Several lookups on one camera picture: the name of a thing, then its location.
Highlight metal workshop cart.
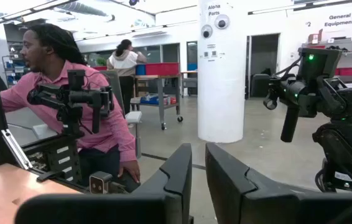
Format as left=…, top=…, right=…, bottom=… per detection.
left=131, top=73, right=185, bottom=131

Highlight black chair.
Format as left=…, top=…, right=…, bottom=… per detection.
left=250, top=73, right=272, bottom=98

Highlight person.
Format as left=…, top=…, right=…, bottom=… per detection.
left=106, top=39, right=148, bottom=115
left=0, top=23, right=142, bottom=194

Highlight small silver table camera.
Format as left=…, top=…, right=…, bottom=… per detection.
left=88, top=170, right=114, bottom=195

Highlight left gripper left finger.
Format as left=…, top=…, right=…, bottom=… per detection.
left=131, top=142, right=193, bottom=224

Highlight googly eye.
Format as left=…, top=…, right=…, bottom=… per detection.
left=213, top=14, right=231, bottom=30
left=200, top=24, right=213, bottom=39

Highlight grey side table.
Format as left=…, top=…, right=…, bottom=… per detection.
left=180, top=70, right=198, bottom=97

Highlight cardboard box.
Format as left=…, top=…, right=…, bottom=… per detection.
left=307, top=28, right=324, bottom=44

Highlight white round pillar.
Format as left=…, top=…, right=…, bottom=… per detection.
left=197, top=0, right=250, bottom=144

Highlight shelf with blue bins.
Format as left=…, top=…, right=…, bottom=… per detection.
left=1, top=40, right=24, bottom=88

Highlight silver metal bracket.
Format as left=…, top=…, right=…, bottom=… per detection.
left=1, top=129, right=34, bottom=171

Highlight blue storage bin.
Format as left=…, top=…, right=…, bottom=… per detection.
left=135, top=63, right=147, bottom=77

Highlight long red storage bin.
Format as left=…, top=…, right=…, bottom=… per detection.
left=144, top=62, right=180, bottom=77

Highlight silver ventilation duct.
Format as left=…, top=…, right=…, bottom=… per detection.
left=54, top=1, right=108, bottom=18

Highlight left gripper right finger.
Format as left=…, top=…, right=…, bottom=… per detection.
left=205, top=142, right=301, bottom=224

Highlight black control box white labels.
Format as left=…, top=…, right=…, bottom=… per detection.
left=23, top=135, right=83, bottom=185

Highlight grey office chair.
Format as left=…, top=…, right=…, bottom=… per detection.
left=100, top=70, right=143, bottom=160

